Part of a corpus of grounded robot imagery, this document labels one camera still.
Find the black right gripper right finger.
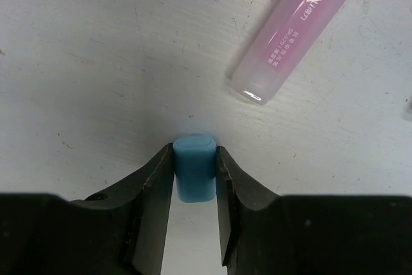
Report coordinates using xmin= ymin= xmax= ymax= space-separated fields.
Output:
xmin=216 ymin=147 xmax=411 ymax=274

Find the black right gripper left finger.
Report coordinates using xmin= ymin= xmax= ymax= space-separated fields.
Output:
xmin=1 ymin=144 xmax=174 ymax=274

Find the light blue highlighter cap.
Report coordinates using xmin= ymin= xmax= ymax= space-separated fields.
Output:
xmin=173 ymin=135 xmax=217 ymax=203

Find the purple highlighter body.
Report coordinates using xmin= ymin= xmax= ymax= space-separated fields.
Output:
xmin=230 ymin=0 xmax=345 ymax=105

